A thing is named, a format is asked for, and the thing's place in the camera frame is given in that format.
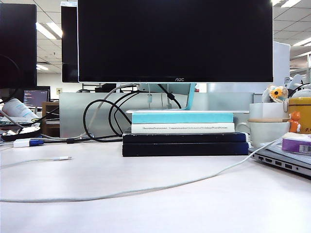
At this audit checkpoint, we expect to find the background monitor showing code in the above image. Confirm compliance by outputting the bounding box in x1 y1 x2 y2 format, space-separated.
23 86 51 107

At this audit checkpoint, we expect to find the white hanging cord toggle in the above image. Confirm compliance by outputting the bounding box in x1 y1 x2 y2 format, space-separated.
147 83 154 109

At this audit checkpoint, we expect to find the black cable large loop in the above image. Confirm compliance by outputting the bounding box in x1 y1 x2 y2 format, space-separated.
66 89 140 144

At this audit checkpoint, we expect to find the grey monitor cable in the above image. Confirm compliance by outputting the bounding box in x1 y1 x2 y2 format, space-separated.
40 83 137 140

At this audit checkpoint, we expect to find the white partition panel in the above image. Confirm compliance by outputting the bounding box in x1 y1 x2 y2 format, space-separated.
273 40 291 84

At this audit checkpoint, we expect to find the black cable small loop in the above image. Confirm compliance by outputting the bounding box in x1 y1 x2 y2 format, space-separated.
108 91 133 136

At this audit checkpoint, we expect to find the black background shelf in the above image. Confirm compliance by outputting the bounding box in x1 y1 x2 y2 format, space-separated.
82 82 117 93

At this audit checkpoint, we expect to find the white figurine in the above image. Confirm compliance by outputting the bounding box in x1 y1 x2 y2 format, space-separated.
284 74 311 97

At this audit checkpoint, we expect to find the blue VGA plug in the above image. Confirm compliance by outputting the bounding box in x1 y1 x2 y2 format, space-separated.
29 137 46 147

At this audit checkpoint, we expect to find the light blue monitor stand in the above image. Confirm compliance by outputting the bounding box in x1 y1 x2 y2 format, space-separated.
125 82 250 114

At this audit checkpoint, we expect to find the rolled white paper tube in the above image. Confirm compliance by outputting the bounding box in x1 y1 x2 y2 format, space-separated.
1 98 39 122

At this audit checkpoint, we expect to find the wooden mug lid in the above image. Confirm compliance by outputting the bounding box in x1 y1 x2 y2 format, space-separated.
248 117 291 123

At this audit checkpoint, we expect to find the white mug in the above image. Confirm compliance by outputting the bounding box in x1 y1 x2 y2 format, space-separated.
237 120 291 148

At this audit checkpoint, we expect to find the crochet sunflower doll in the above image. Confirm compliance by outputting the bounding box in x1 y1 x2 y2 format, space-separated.
261 84 290 112

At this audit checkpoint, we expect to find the purple tissue pack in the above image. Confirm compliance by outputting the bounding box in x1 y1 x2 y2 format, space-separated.
281 132 311 155

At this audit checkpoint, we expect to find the printed magazine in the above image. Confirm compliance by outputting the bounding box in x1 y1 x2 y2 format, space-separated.
0 116 41 128

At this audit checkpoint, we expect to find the grey desk partition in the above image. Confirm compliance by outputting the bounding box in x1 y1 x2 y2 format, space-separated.
58 91 255 138

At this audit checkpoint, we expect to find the yellow tin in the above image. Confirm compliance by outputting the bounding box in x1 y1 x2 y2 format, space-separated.
288 96 311 134

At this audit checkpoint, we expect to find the large black AOC monitor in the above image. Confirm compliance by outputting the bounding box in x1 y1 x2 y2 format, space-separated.
77 0 274 83

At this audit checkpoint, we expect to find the teal book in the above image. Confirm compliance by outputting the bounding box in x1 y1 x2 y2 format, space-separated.
131 113 234 124

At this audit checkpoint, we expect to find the orange fox figurine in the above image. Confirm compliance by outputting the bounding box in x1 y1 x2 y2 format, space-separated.
289 111 302 133

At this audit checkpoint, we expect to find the brown wooden cabinet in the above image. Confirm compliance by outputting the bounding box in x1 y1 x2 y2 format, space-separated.
41 101 60 137

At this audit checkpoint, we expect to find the clear plastic document sleeve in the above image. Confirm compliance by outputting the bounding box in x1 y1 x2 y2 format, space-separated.
259 141 311 161

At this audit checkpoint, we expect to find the thick black power cable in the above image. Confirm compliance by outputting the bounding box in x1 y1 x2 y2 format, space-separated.
157 83 182 109

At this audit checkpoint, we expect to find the grey laptop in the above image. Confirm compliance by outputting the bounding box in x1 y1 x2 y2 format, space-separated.
248 147 311 180

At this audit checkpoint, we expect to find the white square container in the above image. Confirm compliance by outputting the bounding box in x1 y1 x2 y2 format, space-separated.
249 102 290 119

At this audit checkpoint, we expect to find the thin black box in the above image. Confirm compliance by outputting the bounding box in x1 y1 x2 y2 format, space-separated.
122 132 248 144

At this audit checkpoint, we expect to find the white charging cable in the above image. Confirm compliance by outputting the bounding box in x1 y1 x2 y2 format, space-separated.
0 138 285 203

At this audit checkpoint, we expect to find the black monitor with round base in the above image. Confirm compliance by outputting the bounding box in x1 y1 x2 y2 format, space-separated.
0 3 42 142

